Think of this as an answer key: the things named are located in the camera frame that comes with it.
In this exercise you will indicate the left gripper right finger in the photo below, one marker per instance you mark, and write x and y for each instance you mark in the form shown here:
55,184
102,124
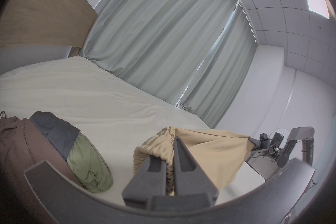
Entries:
187,175

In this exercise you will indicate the brown garment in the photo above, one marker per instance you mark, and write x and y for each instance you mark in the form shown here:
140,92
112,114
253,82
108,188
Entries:
23,149

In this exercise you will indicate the wide blue-green curtain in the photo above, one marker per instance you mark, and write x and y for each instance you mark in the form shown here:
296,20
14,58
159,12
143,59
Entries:
157,28

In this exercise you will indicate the narrow blue-green curtain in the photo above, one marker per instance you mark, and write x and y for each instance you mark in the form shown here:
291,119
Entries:
223,81

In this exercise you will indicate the beige shorts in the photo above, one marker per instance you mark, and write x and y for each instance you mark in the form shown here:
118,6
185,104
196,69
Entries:
210,154

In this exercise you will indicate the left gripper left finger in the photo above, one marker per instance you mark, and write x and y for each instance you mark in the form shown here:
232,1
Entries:
145,183

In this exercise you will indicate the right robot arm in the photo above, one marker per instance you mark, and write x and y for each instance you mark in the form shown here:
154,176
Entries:
284,150

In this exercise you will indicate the green garment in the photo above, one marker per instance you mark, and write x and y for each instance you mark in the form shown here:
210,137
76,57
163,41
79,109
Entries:
89,165

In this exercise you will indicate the bed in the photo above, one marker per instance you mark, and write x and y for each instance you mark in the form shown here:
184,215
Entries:
99,97

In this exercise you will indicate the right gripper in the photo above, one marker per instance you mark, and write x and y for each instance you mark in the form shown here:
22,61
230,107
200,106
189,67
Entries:
267,148

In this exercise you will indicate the dark blue garment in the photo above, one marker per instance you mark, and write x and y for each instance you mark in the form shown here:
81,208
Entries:
56,131

